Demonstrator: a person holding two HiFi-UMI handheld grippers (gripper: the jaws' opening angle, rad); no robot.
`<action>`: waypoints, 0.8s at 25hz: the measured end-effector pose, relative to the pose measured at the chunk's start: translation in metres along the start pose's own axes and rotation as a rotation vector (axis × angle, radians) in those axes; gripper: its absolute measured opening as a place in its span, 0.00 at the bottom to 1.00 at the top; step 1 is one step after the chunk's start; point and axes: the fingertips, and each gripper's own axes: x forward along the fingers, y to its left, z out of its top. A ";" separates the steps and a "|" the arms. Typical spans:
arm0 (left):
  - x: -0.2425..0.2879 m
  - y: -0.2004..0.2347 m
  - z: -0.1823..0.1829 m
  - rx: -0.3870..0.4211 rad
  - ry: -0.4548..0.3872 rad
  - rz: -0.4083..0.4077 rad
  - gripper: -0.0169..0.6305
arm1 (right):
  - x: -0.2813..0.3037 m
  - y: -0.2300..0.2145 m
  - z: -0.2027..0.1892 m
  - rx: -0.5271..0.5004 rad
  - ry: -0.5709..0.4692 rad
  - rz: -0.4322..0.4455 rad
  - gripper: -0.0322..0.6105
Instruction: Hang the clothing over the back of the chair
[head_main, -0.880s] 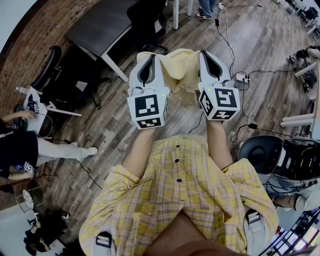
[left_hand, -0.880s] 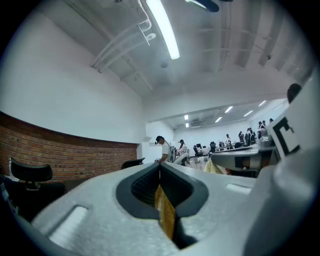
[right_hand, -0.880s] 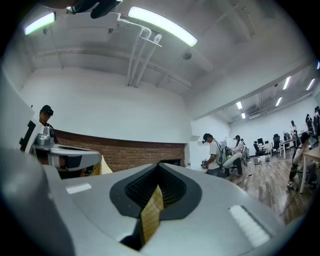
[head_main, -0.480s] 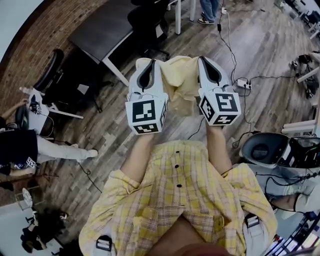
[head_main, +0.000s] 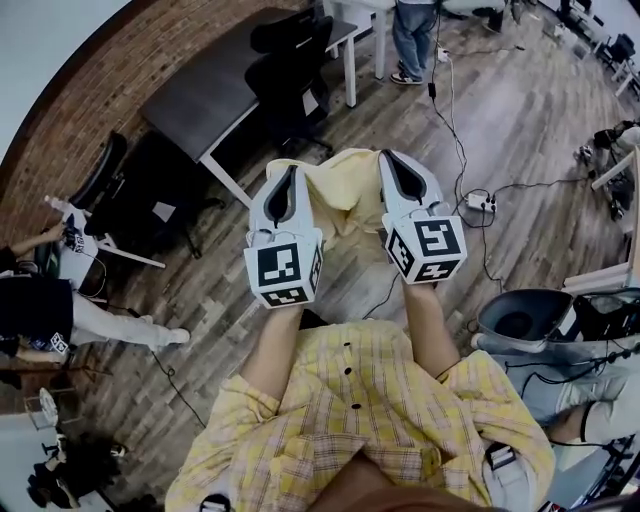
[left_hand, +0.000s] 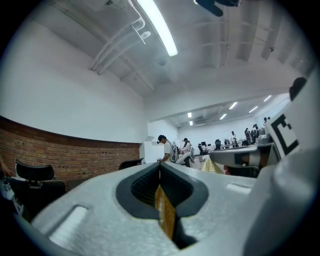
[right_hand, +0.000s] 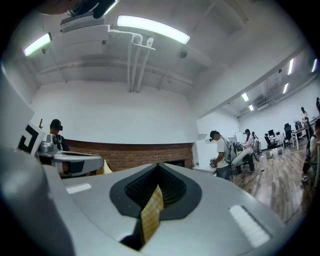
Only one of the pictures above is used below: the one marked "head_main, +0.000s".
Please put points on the person's left forearm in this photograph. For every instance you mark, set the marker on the person's left forearm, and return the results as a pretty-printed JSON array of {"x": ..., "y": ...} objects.
[{"x": 272, "y": 350}]

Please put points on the grey shell seat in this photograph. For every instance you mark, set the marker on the grey shell seat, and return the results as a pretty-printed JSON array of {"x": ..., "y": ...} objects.
[{"x": 500, "y": 312}]

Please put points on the white charger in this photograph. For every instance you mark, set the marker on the white charger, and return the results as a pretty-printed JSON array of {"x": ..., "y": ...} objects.
[{"x": 443, "y": 54}]

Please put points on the white power strip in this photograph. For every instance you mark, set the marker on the white power strip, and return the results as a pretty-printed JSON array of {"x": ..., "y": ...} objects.
[{"x": 479, "y": 200}]

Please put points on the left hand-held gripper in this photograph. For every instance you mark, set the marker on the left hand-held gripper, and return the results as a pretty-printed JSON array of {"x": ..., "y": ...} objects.
[{"x": 275, "y": 270}]

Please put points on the person's yellow plaid shirt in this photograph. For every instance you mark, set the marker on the person's yellow plaid shirt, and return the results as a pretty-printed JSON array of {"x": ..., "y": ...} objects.
[{"x": 375, "y": 400}]

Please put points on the dark grey desk white legs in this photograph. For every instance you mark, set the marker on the dark grey desk white legs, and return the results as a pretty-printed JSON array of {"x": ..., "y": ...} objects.
[{"x": 210, "y": 100}]

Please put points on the small white table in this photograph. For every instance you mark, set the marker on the small white table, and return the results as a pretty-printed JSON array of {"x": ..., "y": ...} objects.
[{"x": 82, "y": 265}]

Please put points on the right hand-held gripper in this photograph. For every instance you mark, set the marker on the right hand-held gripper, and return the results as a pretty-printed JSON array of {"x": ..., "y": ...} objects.
[{"x": 435, "y": 245}]

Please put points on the black power adapter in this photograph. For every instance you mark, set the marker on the black power adapter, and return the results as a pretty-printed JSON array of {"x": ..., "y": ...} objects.
[{"x": 431, "y": 91}]

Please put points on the pale yellow clothes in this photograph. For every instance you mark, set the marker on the pale yellow clothes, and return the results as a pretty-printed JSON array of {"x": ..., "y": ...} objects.
[{"x": 345, "y": 190}]

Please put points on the person's bare chest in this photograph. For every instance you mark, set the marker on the person's bare chest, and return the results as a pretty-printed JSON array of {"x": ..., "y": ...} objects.
[{"x": 370, "y": 490}]

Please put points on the person's right forearm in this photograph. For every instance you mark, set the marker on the person's right forearm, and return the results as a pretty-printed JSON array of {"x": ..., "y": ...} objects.
[{"x": 430, "y": 330}]

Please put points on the black equipment pile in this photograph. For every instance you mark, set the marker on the black equipment pile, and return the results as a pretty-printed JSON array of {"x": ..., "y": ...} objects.
[{"x": 85, "y": 465}]

